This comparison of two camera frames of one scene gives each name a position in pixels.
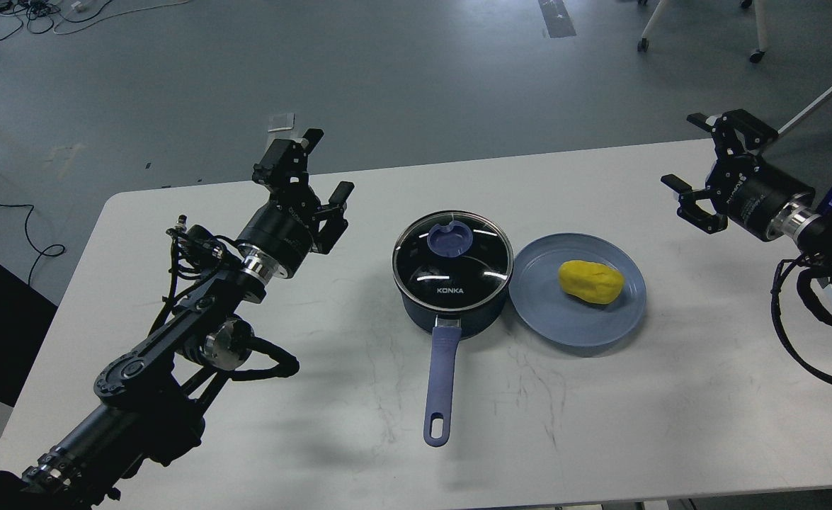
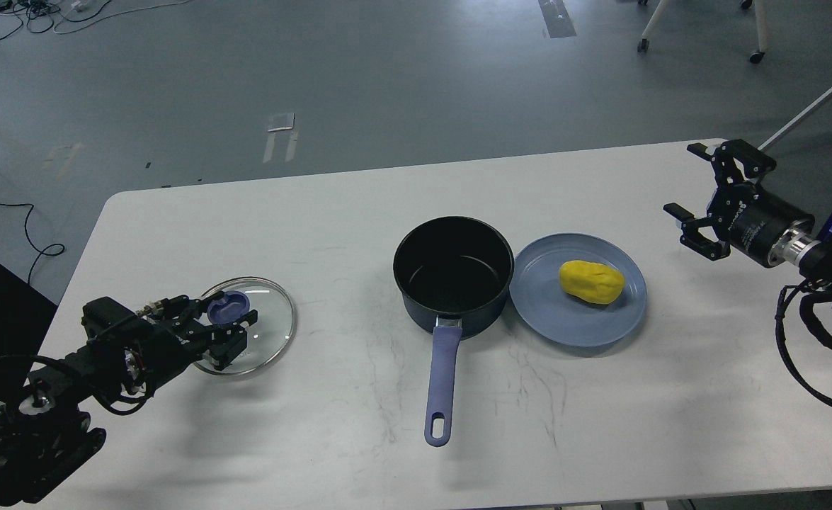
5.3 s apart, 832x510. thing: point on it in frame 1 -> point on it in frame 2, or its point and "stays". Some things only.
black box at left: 5,321 stays
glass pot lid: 452,261 -> 269,336
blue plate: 539,297 stays
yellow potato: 590,281 stays
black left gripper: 285,229 -> 166,347
